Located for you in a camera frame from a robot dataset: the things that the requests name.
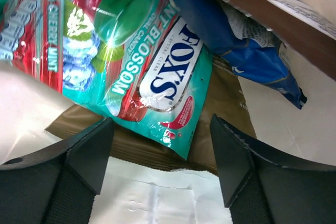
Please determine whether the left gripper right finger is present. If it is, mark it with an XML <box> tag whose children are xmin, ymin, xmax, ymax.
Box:
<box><xmin>210</xmin><ymin>115</ymin><xmax>335</xmax><ymax>223</ymax></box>

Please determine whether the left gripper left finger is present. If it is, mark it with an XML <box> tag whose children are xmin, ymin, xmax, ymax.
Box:
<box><xmin>1</xmin><ymin>119</ymin><xmax>114</xmax><ymax>223</ymax></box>

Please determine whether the teal Fox's candy bag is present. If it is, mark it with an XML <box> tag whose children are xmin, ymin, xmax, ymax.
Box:
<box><xmin>1</xmin><ymin>0</ymin><xmax>212</xmax><ymax>158</ymax></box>

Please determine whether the olive brown snack bag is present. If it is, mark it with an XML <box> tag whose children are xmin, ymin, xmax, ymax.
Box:
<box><xmin>44</xmin><ymin>56</ymin><xmax>258</xmax><ymax>176</ymax></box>

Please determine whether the dark brown snack bag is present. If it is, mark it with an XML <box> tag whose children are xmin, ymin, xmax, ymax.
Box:
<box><xmin>227</xmin><ymin>0</ymin><xmax>335</xmax><ymax>79</ymax></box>

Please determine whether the blue snack packet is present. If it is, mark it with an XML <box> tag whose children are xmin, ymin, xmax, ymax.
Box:
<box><xmin>170</xmin><ymin>0</ymin><xmax>307</xmax><ymax>109</ymax></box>

